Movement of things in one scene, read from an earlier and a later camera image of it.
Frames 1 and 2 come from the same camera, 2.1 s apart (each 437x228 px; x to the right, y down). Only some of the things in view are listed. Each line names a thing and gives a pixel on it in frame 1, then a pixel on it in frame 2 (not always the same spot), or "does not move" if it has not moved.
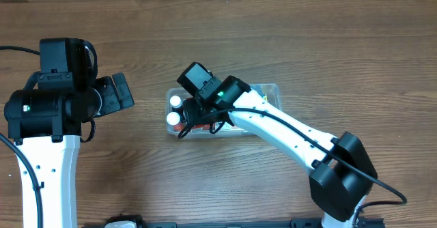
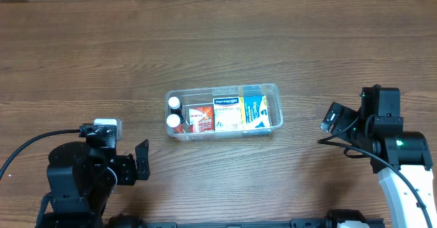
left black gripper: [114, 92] to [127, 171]
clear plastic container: [178, 126] does not move
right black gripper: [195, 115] to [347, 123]
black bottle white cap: [175, 102] does not move
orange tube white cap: [173, 119] does not move
